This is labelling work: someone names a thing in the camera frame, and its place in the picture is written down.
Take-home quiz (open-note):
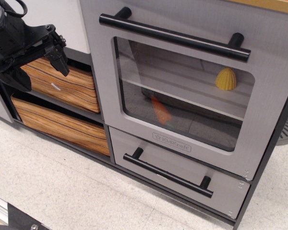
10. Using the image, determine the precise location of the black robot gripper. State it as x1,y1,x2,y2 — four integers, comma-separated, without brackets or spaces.
0,0,70,92

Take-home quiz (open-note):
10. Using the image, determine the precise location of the grey toy oven door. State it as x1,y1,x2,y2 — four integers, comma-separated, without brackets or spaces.
80,0,288,181

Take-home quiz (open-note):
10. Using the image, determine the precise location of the black oven door handle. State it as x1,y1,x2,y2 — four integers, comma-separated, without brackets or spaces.
99,7,251,62

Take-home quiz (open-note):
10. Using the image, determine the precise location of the white oven shelf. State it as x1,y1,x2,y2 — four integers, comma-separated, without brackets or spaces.
122,76,251,120

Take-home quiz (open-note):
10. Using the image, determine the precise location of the upper wood-pattern fabric bin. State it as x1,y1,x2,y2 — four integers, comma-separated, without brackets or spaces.
21,58,100,113

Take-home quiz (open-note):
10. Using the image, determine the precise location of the wood-pattern fabric bin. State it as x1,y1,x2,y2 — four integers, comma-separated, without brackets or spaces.
21,58,100,113
11,92,110,157

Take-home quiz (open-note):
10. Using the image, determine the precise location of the white cabinet panel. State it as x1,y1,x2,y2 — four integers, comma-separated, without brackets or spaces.
23,0,90,54

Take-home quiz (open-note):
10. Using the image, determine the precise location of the lower wood-pattern fabric bin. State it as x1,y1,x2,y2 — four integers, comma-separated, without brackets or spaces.
11,92,110,157

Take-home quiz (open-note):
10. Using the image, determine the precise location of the orange toy carrot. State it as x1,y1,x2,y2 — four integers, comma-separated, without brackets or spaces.
151,96,172,125

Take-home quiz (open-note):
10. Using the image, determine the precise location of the grey lower drawer front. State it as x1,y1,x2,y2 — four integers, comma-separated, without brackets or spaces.
109,128,250,219

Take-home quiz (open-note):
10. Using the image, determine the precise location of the wooden countertop edge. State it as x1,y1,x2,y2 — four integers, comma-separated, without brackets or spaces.
232,0,288,13

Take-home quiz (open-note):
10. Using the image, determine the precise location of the dark toy kitchen cabinet frame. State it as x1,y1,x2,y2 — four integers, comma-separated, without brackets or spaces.
0,46,288,230

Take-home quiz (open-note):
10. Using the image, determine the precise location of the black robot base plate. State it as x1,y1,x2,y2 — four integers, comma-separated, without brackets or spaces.
0,203,50,230

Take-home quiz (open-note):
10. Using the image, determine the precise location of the black drawer handle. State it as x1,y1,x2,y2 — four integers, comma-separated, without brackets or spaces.
123,148,214,198

